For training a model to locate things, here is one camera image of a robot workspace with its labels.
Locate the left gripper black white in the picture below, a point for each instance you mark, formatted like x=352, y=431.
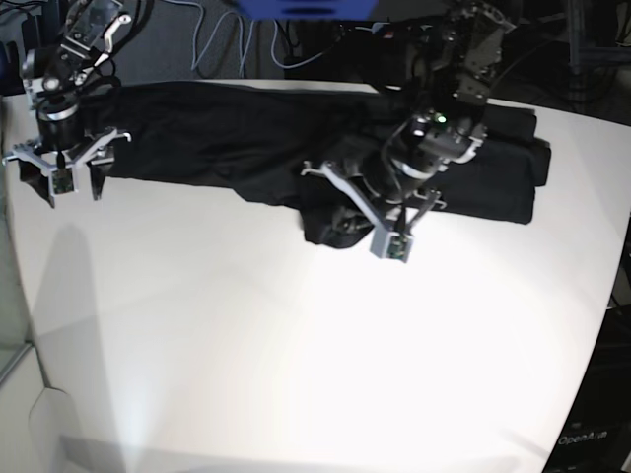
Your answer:
x=349, y=191

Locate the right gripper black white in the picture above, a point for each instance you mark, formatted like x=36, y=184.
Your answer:
x=58, y=148

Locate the blue plastic bin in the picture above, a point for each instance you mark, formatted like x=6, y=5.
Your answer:
x=308, y=9

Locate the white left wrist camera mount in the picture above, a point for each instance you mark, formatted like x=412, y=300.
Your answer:
x=387, y=244

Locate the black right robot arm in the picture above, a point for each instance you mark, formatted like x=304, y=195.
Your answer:
x=57, y=81

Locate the dark navy long-sleeve T-shirt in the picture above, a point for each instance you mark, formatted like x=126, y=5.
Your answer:
x=251, y=140

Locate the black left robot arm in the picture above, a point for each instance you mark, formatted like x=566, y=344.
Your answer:
x=440, y=110

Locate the black OpenArm labelled case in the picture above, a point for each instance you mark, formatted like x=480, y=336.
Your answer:
x=596, y=435

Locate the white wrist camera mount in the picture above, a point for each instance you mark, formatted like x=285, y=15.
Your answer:
x=387, y=244
x=62, y=181

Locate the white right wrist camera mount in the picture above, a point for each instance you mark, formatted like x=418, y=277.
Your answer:
x=62, y=181

